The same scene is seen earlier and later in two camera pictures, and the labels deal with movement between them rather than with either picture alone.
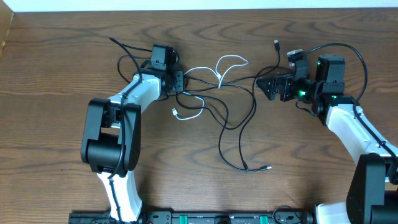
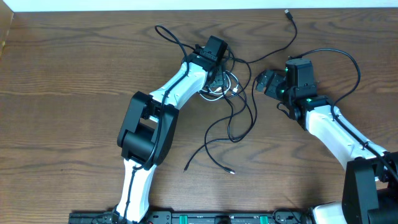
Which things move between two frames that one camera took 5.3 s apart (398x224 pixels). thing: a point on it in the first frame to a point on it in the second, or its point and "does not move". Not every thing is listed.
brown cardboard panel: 6,17 does not move
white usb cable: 175,113 to 213,96
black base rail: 198,217 does not move
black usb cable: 244,137 to 221,120
